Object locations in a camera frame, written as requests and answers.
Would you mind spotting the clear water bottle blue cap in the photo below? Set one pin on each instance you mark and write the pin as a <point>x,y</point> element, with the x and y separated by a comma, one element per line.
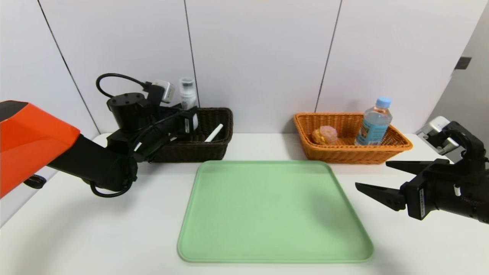
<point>372,128</point>

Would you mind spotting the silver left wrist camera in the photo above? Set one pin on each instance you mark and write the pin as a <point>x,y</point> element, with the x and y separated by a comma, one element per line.
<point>166,91</point>

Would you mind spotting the pink bread bun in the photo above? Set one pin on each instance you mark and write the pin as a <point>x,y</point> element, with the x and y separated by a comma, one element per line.
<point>324,135</point>

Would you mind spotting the dark brown wicker basket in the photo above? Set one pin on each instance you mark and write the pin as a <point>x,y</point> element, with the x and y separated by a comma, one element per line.
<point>206,149</point>

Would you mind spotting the orange wicker basket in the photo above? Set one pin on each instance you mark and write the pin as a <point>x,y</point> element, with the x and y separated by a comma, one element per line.
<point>344,154</point>

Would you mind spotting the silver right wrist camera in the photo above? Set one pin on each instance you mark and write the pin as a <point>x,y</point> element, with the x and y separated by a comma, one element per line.
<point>437,135</point>

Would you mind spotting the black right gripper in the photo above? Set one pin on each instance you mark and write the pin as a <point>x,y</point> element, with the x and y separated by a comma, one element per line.
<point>421,197</point>

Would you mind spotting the light green plastic tray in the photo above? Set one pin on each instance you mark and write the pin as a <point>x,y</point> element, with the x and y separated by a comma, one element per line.
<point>275,214</point>

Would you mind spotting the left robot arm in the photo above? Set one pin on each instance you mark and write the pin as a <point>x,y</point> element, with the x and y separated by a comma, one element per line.
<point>57,149</point>

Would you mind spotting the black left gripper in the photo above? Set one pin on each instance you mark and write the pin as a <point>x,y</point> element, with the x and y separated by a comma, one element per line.
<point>188,121</point>

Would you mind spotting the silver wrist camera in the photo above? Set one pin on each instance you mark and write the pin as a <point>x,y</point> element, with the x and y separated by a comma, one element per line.
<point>166,91</point>
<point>437,135</point>

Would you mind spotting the dark wall bracket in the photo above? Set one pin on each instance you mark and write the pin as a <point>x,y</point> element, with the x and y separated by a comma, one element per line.
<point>462,63</point>

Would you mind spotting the white marker with black cap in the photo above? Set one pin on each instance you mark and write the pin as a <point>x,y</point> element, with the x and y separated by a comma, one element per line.
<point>214,133</point>

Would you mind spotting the small white spray bottle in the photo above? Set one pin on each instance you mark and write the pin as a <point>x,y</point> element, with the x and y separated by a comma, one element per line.
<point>188,95</point>

